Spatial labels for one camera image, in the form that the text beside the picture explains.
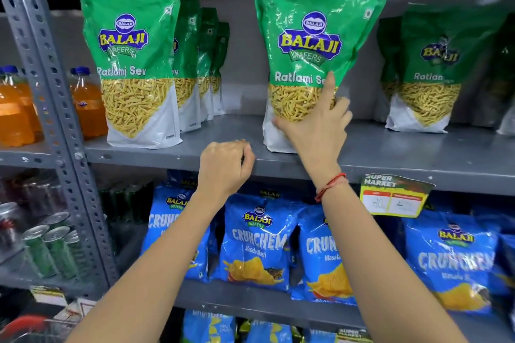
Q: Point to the person's right middle finger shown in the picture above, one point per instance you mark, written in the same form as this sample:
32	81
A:
342	104

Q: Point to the person's right thumb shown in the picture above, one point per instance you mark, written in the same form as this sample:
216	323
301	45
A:
283	125

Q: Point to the gray slotted metal upright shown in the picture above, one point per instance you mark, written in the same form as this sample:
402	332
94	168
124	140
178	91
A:
48	85

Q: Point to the row of blue chip packets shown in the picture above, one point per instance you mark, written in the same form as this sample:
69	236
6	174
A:
257	234

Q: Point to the row of dark drink bottles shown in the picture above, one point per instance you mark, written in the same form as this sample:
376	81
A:
128	202

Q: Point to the green snack packet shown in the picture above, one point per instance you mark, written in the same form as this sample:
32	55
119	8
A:
189	53
132	53
503	73
221	57
434	85
314	1
207	53

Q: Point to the person's left thumb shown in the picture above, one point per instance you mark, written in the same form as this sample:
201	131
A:
248	157

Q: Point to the orange drink bottle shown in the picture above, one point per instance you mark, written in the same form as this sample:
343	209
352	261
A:
14	121
90	113
32	105

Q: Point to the person's left forearm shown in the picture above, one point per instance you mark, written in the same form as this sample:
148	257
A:
153	274

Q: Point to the green drink can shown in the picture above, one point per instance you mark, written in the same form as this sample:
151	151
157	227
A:
38	254
60	254
56	219
78	258

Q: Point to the person's right forearm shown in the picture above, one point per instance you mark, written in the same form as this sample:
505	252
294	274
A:
382	274

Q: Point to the person's right hand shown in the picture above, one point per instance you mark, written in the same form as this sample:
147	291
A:
318	137

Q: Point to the white shelf label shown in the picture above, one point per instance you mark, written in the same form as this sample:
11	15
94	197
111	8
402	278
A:
80	308

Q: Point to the green yellow price tag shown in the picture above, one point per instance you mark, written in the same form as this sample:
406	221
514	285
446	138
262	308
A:
354	336
48	296
396	198

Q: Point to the person's left hand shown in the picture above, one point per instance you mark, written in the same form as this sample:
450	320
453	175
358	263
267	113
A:
221	172

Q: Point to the silver red drink can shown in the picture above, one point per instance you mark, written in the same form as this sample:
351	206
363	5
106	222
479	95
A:
10	226

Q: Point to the red shopping basket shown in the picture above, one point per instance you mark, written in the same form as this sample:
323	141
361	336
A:
20	324

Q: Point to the blue yellow chip packet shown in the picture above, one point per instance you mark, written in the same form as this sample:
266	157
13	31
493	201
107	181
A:
267	334
207	328
320	337

